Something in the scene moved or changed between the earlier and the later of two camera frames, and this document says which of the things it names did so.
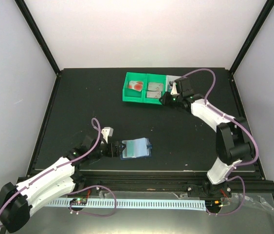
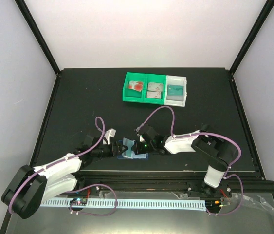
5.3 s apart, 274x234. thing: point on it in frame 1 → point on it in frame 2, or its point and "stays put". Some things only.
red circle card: (136, 85) stays put
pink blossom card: (154, 94) stays put
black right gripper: (165, 101) → (138, 150)
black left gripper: (117, 152) stays put
